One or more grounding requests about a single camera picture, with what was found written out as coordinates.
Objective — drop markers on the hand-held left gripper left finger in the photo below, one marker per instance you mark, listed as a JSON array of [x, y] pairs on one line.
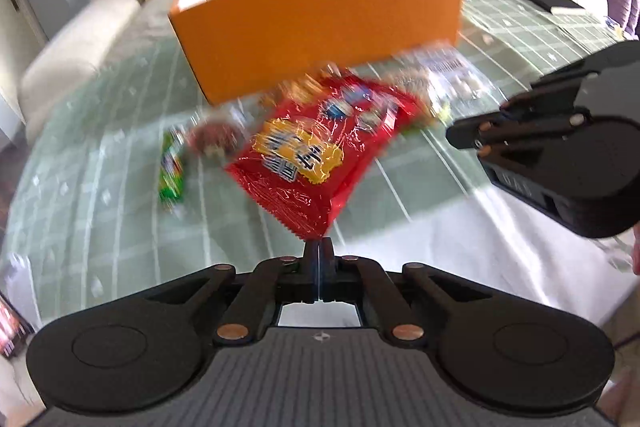
[[311, 257]]

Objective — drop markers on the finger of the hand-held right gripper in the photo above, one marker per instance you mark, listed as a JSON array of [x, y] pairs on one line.
[[525, 144], [470, 129]]

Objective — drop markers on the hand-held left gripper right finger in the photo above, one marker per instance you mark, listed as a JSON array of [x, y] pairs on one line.
[[326, 257]]

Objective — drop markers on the clear brown snack packet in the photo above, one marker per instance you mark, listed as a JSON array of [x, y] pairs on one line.
[[420, 92]]

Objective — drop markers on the red snack bag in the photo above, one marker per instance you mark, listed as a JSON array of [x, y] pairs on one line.
[[320, 147]]

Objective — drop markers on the dark red snack packet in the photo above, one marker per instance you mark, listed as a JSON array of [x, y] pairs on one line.
[[215, 139]]

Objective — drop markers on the green candy packet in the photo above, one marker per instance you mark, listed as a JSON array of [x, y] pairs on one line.
[[172, 167]]

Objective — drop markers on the orange striped snack packet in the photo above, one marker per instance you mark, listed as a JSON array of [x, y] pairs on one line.
[[295, 89]]

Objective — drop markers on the orange cardboard box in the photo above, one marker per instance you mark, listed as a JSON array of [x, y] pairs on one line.
[[320, 22]]

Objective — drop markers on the green checked tablecloth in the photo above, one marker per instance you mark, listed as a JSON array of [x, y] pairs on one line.
[[100, 217]]

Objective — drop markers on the smartphone with lit screen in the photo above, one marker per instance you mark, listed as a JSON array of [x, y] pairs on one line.
[[12, 324]]

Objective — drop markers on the beige sofa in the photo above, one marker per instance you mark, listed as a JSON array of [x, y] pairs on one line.
[[80, 42]]

